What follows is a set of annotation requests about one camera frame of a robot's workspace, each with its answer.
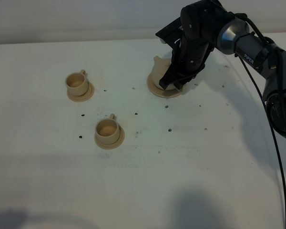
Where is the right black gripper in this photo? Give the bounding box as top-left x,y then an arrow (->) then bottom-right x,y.
156,0 -> 229,91

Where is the beige ceramic teapot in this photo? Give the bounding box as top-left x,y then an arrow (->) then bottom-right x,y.
151,56 -> 178,91

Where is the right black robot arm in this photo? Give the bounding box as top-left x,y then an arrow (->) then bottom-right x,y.
156,0 -> 286,138

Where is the beige teapot saucer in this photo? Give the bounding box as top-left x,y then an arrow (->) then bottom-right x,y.
147,74 -> 181,99

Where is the near beige teacup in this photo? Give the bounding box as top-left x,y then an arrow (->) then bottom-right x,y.
95,114 -> 121,148

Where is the beige teacup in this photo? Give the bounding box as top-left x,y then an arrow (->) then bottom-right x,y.
95,114 -> 121,148
65,70 -> 89,96

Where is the far beige cup saucer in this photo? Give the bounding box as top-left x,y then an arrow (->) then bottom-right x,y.
67,83 -> 95,102

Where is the beige cup saucer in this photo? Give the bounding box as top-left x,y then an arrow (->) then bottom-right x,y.
67,83 -> 95,102
94,126 -> 125,150

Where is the near beige cup saucer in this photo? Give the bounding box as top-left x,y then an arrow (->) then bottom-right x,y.
94,126 -> 125,150

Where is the far beige teacup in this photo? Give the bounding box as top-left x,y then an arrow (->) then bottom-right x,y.
65,70 -> 89,96

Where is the black camera cable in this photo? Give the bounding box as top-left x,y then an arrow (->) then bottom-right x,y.
225,11 -> 286,229

